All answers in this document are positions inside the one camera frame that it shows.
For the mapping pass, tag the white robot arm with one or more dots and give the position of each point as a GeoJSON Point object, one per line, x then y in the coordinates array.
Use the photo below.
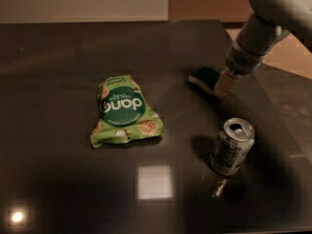
{"type": "Point", "coordinates": [270, 22]}

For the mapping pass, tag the green and yellow sponge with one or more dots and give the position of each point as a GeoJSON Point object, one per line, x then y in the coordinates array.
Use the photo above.
{"type": "Point", "coordinates": [205, 78]}

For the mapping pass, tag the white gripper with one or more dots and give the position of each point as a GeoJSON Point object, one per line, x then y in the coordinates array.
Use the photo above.
{"type": "Point", "coordinates": [241, 60]}

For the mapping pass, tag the silver 7up can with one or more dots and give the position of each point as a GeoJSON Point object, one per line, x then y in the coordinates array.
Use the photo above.
{"type": "Point", "coordinates": [235, 140]}

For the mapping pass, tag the green Dang chip bag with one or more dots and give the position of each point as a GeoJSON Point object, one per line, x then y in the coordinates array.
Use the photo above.
{"type": "Point", "coordinates": [124, 114]}

